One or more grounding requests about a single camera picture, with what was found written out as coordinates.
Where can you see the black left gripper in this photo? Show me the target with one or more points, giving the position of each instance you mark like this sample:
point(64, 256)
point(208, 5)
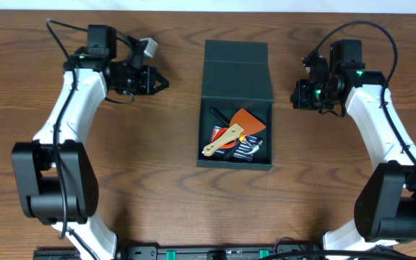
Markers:
point(149, 80)

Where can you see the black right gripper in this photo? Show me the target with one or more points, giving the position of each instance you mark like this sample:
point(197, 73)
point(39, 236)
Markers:
point(300, 97)

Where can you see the dark green box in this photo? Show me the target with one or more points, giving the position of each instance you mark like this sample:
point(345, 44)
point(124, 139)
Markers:
point(236, 75)

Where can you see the black yellow screwdriver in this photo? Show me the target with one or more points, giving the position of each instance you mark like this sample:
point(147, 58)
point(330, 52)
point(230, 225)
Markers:
point(218, 132)

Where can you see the red black pliers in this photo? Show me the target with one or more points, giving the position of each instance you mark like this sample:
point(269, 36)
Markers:
point(230, 135)

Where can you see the orange scraper wooden handle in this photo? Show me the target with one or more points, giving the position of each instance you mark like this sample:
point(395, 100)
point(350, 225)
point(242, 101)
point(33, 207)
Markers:
point(245, 122)

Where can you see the small steel claw hammer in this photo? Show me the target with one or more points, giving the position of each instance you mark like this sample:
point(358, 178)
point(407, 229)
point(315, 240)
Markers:
point(255, 147)

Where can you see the blue drill bit case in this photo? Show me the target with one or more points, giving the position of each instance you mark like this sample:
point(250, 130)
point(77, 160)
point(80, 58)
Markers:
point(246, 150)

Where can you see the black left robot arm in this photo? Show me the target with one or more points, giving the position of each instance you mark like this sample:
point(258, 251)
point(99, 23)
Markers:
point(55, 179)

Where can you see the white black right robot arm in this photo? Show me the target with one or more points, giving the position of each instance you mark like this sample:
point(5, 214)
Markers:
point(385, 211)

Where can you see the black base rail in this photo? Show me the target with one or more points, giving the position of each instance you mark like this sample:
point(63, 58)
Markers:
point(205, 253)

